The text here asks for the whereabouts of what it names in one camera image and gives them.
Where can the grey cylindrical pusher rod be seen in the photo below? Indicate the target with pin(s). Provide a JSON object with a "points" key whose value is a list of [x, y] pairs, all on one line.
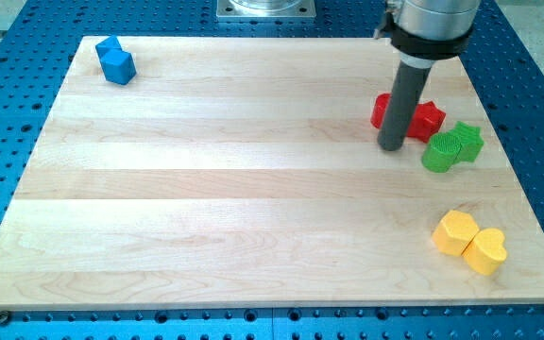
{"points": [[408, 86]]}

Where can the red circle block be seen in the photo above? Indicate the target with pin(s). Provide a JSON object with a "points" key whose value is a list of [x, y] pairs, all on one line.
{"points": [[379, 108]]}

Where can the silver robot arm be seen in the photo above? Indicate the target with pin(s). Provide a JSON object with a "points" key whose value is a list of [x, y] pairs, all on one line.
{"points": [[424, 32]]}

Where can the red star block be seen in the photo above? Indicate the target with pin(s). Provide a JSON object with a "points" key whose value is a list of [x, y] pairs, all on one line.
{"points": [[427, 121]]}

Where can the green circle block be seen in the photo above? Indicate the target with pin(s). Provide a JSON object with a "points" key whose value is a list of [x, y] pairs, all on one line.
{"points": [[441, 152]]}

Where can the green star block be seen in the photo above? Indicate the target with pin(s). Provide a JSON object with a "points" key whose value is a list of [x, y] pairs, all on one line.
{"points": [[470, 141]]}

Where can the yellow hexagon block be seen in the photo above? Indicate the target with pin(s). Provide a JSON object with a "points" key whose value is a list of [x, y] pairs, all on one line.
{"points": [[454, 232]]}

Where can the yellow heart block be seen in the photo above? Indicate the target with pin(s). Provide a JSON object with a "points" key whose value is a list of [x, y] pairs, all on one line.
{"points": [[486, 252]]}

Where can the silver robot mounting plate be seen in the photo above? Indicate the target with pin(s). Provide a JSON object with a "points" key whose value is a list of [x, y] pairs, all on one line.
{"points": [[265, 9]]}

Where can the light wooden board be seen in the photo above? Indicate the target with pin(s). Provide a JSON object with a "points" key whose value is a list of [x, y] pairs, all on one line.
{"points": [[245, 172]]}

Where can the blue cube block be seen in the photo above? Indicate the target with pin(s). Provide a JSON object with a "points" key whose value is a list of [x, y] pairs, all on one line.
{"points": [[118, 66]]}

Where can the blue triangle block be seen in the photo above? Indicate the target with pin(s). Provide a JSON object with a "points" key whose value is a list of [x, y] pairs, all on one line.
{"points": [[108, 48]]}

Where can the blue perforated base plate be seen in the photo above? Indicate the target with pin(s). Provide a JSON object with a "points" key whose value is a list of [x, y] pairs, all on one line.
{"points": [[39, 41]]}

